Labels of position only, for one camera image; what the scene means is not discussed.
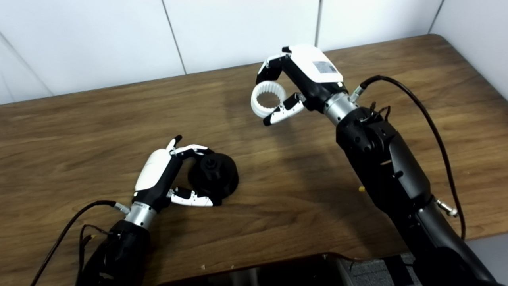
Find left arm thin wire bundle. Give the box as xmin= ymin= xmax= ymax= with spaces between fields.
xmin=77 ymin=224 xmax=114 ymax=271

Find white toothed ring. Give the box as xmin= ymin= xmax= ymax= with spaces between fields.
xmin=251 ymin=81 xmax=287 ymax=118

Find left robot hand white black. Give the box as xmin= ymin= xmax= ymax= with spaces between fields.
xmin=134 ymin=135 xmax=217 ymax=213

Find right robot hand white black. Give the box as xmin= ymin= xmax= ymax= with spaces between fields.
xmin=256 ymin=44 xmax=348 ymax=127

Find black glossy robot chest panel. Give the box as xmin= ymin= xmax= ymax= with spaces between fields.
xmin=159 ymin=252 xmax=358 ymax=286

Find round black plastic part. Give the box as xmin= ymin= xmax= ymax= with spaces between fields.
xmin=189 ymin=153 xmax=240 ymax=200

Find right arm thin wire bundle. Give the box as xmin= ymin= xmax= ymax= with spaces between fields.
xmin=367 ymin=102 xmax=391 ymax=122

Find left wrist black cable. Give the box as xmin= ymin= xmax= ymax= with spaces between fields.
xmin=30 ymin=200 xmax=131 ymax=286

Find arm thin wire bundle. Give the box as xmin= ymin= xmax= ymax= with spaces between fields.
xmin=77 ymin=224 xmax=114 ymax=271
xmin=367 ymin=102 xmax=391 ymax=122

